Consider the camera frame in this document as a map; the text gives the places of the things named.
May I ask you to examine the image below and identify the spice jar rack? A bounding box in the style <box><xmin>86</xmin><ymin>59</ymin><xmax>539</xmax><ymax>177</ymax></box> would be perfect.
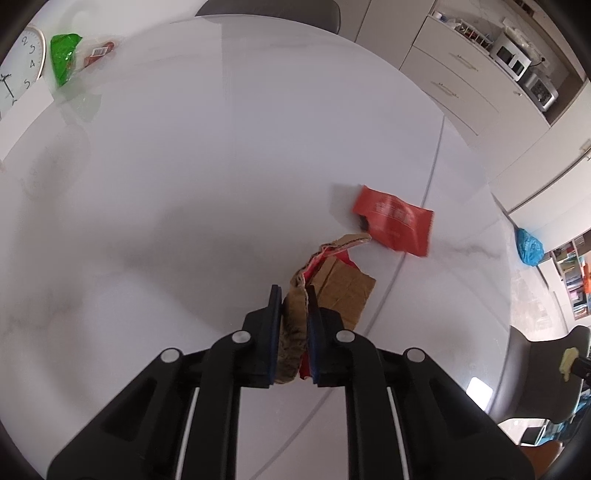
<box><xmin>457</xmin><ymin>18</ymin><xmax>491</xmax><ymax>48</ymax></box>

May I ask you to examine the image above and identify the bookshelf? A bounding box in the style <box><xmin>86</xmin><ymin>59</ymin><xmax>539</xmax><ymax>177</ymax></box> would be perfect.
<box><xmin>551</xmin><ymin>233</ymin><xmax>591</xmax><ymax>324</ymax></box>

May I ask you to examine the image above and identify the brown cardboard piece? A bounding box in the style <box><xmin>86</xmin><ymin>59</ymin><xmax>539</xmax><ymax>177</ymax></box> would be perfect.
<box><xmin>274</xmin><ymin>233</ymin><xmax>377</xmax><ymax>385</ymax></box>

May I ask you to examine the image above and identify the red flat packet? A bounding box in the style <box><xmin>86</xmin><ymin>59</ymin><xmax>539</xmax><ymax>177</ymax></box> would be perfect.
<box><xmin>352</xmin><ymin>185</ymin><xmax>435</xmax><ymax>257</ymax></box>

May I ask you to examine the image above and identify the beige drawer cabinet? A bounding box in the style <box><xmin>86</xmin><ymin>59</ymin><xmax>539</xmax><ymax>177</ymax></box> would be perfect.
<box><xmin>399</xmin><ymin>0</ymin><xmax>591</xmax><ymax>213</ymax></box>

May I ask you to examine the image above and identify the green snack packet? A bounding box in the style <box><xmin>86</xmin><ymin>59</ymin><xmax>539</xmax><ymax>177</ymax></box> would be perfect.
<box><xmin>50</xmin><ymin>34</ymin><xmax>84</xmax><ymax>88</ymax></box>

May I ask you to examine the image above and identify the small red label packet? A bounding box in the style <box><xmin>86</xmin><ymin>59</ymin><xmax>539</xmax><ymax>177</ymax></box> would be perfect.
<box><xmin>83</xmin><ymin>41</ymin><xmax>117</xmax><ymax>69</ymax></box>

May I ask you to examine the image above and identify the dark grey chair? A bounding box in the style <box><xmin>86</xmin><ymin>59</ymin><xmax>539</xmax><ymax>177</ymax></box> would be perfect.
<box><xmin>505</xmin><ymin>325</ymin><xmax>591</xmax><ymax>424</ymax></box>

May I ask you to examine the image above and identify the white round wall clock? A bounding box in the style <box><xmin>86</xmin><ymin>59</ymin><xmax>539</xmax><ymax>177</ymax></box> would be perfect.
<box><xmin>0</xmin><ymin>25</ymin><xmax>47</xmax><ymax>110</ymax></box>

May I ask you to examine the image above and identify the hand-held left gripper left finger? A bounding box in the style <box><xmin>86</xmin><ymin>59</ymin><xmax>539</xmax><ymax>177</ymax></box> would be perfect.
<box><xmin>46</xmin><ymin>284</ymin><xmax>283</xmax><ymax>480</ymax></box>

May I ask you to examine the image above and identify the silver toaster oven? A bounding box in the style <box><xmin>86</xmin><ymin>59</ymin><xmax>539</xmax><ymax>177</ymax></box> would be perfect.
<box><xmin>524</xmin><ymin>71</ymin><xmax>559</xmax><ymax>112</ymax></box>

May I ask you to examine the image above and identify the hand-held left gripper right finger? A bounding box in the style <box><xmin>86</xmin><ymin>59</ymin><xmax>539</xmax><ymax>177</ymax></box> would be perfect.
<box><xmin>307</xmin><ymin>285</ymin><xmax>536</xmax><ymax>480</ymax></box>

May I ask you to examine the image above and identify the yellow foam piece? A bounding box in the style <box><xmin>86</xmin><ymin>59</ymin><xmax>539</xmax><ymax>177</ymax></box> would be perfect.
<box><xmin>558</xmin><ymin>347</ymin><xmax>581</xmax><ymax>382</ymax></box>

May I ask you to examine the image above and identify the white microwave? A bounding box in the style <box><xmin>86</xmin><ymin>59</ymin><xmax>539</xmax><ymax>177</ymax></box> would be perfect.
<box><xmin>489</xmin><ymin>30</ymin><xmax>532</xmax><ymax>82</ymax></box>

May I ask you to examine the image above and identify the blue plastic bag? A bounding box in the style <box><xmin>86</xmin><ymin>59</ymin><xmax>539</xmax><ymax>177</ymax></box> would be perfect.
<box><xmin>515</xmin><ymin>227</ymin><xmax>546</xmax><ymax>267</ymax></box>

